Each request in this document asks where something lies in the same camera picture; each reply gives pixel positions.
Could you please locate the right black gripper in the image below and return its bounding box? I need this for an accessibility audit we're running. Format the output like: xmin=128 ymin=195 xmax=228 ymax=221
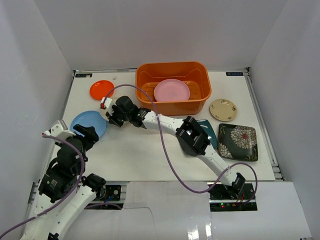
xmin=106 ymin=104 xmax=132 ymax=128

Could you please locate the pink round plate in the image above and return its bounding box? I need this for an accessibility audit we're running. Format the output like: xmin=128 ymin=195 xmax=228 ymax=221
xmin=153 ymin=78 xmax=190 ymax=102

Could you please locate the cream round plate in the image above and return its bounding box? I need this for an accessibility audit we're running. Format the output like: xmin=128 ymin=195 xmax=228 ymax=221
xmin=99 ymin=108 xmax=109 ymax=122

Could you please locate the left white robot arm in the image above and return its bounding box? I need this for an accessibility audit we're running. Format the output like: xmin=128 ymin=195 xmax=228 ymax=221
xmin=21 ymin=120 xmax=106 ymax=240

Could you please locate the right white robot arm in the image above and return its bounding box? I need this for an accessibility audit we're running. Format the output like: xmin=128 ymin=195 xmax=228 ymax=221
xmin=100 ymin=96 xmax=246 ymax=200

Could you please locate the orange plastic bin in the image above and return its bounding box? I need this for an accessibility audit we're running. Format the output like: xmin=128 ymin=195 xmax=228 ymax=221
xmin=135 ymin=61 xmax=212 ymax=116

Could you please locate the blue round plate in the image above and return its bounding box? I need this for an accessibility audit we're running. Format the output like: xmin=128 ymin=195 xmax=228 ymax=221
xmin=69 ymin=110 xmax=107 ymax=138

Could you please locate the orange round plate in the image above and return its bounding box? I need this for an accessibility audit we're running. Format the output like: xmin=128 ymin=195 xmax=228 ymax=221
xmin=89 ymin=80 xmax=115 ymax=101

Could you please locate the teal square plate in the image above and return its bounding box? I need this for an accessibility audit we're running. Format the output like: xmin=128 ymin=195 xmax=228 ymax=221
xmin=197 ymin=119 xmax=218 ymax=150

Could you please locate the beige floral round plate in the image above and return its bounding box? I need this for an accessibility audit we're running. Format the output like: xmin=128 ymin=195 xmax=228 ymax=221
xmin=209 ymin=98 xmax=238 ymax=122

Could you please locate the black floral square plate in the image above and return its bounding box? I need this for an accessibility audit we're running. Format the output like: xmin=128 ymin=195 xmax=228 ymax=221
xmin=218 ymin=123 xmax=259 ymax=162

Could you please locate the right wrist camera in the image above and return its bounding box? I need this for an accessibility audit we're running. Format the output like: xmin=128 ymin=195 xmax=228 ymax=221
xmin=100 ymin=97 xmax=114 ymax=111

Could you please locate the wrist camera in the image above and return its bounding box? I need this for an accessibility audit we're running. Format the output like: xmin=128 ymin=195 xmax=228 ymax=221
xmin=100 ymin=97 xmax=114 ymax=111
xmin=42 ymin=119 xmax=73 ymax=140

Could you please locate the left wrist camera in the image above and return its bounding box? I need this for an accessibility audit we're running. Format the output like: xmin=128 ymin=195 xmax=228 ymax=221
xmin=42 ymin=119 xmax=73 ymax=140

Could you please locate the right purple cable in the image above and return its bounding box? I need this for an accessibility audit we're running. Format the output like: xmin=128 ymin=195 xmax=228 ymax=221
xmin=102 ymin=84 xmax=258 ymax=206

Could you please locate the purple cable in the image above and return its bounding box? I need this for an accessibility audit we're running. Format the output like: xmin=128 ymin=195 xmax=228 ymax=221
xmin=0 ymin=133 xmax=87 ymax=236
xmin=102 ymin=84 xmax=258 ymax=206

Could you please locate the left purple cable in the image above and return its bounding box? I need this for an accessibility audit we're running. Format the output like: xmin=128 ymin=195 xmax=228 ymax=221
xmin=0 ymin=133 xmax=87 ymax=236

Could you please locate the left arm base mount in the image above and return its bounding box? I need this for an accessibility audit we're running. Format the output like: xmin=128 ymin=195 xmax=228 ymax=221
xmin=86 ymin=184 xmax=124 ymax=210

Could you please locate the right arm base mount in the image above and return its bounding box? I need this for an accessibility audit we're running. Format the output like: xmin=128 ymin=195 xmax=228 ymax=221
xmin=209 ymin=183 xmax=258 ymax=212

